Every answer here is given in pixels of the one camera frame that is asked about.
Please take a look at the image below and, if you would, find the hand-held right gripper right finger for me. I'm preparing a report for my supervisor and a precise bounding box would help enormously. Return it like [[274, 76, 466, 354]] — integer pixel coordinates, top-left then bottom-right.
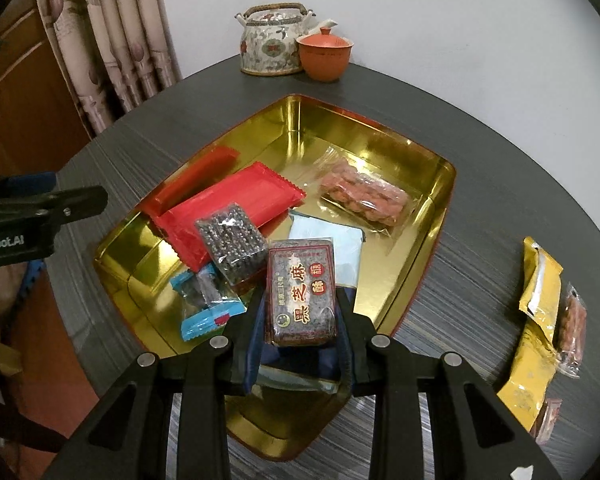
[[334, 289, 546, 480]]

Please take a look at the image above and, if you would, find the large clear peanut candy packet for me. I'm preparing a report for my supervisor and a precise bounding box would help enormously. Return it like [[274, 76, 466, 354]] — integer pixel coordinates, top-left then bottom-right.
[[314, 146, 423, 235]]

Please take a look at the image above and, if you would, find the floral ceramic teapot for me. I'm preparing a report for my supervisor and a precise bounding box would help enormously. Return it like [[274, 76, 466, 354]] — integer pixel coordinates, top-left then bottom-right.
[[234, 2, 338, 77]]

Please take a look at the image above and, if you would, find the brown wooden cabinet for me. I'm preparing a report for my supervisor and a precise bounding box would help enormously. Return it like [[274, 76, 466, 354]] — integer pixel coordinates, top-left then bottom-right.
[[0, 5, 93, 181]]

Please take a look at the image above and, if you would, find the clear black sesame ball packet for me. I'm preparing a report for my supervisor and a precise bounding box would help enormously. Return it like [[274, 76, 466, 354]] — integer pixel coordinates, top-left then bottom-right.
[[194, 202, 267, 286]]

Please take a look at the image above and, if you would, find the blue foam mat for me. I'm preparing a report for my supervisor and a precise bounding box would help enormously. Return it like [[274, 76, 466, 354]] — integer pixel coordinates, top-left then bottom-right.
[[22, 260, 47, 306]]

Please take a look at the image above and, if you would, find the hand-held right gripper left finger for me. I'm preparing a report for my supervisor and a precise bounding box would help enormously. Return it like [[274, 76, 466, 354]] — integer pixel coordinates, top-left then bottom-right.
[[42, 287, 268, 480]]

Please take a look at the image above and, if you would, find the blue wrapped candy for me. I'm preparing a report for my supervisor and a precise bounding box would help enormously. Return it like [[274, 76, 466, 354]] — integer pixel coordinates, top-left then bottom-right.
[[171, 264, 247, 342]]

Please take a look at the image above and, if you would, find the light blue snack packet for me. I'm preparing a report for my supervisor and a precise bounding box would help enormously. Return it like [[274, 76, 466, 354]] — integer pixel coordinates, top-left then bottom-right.
[[257, 212, 366, 396]]

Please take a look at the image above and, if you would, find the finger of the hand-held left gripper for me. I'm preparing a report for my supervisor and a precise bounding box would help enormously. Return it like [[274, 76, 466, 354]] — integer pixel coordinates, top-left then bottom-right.
[[0, 172, 58, 197], [0, 185, 108, 226]]

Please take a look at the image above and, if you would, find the small pink snack packet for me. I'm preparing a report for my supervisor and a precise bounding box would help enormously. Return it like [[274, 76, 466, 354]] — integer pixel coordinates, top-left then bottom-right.
[[534, 399, 563, 443]]

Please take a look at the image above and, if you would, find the gold tin box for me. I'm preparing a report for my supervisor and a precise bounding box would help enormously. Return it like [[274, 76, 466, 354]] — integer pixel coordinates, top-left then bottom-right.
[[94, 94, 457, 461]]

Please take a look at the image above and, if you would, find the orange lidded clay cup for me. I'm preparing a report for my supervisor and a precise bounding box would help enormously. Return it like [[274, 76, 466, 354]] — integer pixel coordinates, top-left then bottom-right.
[[296, 27, 355, 83]]

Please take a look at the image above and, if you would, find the small clear peanut candy packet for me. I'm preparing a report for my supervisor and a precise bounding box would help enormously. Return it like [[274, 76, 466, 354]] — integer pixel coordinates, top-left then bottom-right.
[[555, 282, 588, 378]]

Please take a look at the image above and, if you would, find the yellow snack packet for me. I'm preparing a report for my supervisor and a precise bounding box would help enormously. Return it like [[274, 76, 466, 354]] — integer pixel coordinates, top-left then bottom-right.
[[495, 310, 561, 428], [519, 236, 563, 318]]

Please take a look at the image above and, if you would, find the large red snack packet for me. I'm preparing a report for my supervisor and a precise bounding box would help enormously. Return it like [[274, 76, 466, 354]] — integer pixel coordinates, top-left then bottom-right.
[[152, 162, 306, 268]]

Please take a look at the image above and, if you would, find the patterned beige curtain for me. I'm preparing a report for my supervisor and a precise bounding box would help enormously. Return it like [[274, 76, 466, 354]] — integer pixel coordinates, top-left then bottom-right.
[[32, 0, 183, 136]]

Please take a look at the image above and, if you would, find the black sesame brittle packet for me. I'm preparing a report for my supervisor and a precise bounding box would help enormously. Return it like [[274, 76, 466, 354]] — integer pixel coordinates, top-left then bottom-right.
[[264, 237, 340, 348]]

